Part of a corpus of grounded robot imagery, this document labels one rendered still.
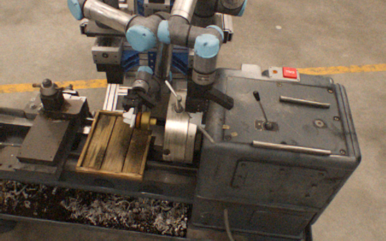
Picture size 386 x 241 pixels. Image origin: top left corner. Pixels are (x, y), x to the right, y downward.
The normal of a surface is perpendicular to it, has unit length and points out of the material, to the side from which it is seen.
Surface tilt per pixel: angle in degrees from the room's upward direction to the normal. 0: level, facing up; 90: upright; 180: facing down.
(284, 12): 0
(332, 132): 0
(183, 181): 0
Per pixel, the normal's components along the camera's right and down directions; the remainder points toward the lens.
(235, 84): 0.07, -0.66
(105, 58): 0.00, 0.75
